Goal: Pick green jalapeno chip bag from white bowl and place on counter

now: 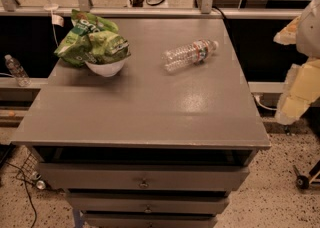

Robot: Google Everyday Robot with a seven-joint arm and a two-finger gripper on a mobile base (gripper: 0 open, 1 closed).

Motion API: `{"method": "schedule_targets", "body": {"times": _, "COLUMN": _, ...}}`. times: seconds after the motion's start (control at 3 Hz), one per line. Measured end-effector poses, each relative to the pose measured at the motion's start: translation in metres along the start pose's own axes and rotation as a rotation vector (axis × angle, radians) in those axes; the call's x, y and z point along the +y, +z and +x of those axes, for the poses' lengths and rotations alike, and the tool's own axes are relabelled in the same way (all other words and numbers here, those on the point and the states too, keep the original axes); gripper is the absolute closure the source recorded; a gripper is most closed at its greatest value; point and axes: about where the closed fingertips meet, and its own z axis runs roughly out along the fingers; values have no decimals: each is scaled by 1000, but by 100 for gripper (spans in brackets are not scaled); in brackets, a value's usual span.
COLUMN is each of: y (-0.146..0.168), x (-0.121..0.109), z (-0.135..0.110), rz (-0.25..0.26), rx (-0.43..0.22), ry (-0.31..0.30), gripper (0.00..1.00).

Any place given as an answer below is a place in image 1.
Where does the green jalapeno chip bag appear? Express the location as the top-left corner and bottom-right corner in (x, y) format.
(89, 31), (131, 65)

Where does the small water bottle on ledge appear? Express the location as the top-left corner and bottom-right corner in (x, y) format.
(5, 55), (31, 87)

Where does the grey drawer cabinet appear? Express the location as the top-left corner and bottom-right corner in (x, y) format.
(13, 19), (270, 218)

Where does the middle grey drawer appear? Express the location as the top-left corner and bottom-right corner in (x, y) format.
(66, 193), (229, 214)

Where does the white bowl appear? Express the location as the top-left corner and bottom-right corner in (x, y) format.
(85, 59), (126, 77)

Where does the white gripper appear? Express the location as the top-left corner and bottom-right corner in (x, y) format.
(273, 0), (320, 125)

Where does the top grey drawer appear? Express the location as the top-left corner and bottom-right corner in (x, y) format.
(37, 163), (249, 191)

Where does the grey metal rail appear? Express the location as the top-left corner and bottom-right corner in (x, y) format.
(0, 7), (303, 20)

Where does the bottom grey drawer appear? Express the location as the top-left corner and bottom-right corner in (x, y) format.
(82, 214), (217, 228)

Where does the clear plastic water bottle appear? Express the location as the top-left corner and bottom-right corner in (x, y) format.
(162, 39), (219, 73)

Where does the grey drawer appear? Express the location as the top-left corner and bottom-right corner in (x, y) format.
(82, 214), (217, 228)
(37, 163), (249, 191)
(66, 193), (229, 214)

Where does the black caster wheel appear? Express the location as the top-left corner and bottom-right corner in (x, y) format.
(293, 166), (309, 190)

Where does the metal can on floor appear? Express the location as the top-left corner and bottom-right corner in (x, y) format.
(35, 180), (47, 190)

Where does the black floor cable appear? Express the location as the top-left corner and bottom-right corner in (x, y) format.
(5, 160), (38, 228)

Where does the green chip bag behind bowl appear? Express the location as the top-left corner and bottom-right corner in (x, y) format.
(54, 9), (118, 67)

